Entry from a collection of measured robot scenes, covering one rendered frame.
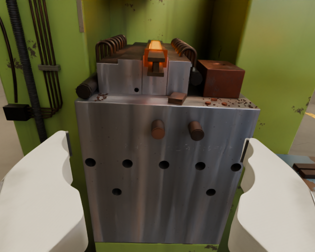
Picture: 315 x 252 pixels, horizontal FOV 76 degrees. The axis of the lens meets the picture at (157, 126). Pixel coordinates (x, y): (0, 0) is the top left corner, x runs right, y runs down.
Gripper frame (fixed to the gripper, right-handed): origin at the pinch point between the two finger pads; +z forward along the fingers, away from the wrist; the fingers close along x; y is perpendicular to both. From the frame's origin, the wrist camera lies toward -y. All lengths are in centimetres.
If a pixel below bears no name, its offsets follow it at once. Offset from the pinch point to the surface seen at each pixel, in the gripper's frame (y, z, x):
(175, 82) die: 5.4, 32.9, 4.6
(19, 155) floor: 100, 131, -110
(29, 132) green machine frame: 28, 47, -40
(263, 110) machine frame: 17, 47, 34
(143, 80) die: 5.3, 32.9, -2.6
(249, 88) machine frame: 10, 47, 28
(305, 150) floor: 100, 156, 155
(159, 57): -1.2, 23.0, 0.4
